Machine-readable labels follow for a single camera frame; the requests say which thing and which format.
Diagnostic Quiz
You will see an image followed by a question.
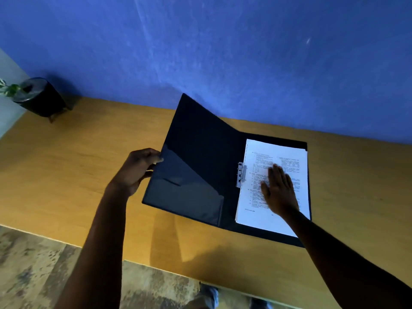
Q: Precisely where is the person's right hand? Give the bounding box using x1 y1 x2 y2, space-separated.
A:
260 164 300 218

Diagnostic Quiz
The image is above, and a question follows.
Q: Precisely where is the person's left hand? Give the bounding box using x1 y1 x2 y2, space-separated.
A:
108 148 164 198

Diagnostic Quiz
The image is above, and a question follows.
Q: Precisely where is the white printed paper stack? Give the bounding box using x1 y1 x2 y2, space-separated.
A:
235 139 311 238

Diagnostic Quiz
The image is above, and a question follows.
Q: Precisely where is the black file folder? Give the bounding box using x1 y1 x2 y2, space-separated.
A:
142 93 312 248

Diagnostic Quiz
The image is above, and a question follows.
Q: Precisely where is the person's left forearm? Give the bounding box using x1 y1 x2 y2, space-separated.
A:
54 183 133 309

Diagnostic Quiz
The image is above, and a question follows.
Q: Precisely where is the person's right forearm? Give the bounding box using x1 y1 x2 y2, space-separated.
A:
281 208 412 309

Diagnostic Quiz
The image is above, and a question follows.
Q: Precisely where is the silver folder clip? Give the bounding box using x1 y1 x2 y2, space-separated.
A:
236 162 247 188

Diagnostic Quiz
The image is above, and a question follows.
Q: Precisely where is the person's right shoe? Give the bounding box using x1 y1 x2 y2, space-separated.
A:
249 297 274 309

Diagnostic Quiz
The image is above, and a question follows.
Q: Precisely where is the person's shoe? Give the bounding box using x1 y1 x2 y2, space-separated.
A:
249 297 274 309
195 283 219 309

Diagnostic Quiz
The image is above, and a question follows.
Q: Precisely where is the person's left shoe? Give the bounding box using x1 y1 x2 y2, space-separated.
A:
195 283 219 309

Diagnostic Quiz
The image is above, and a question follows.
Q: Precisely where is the black plant pot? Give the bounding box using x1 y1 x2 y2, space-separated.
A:
12 77 69 123

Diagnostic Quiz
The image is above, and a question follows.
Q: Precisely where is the green plant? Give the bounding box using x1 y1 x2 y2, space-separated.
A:
0 78 22 97

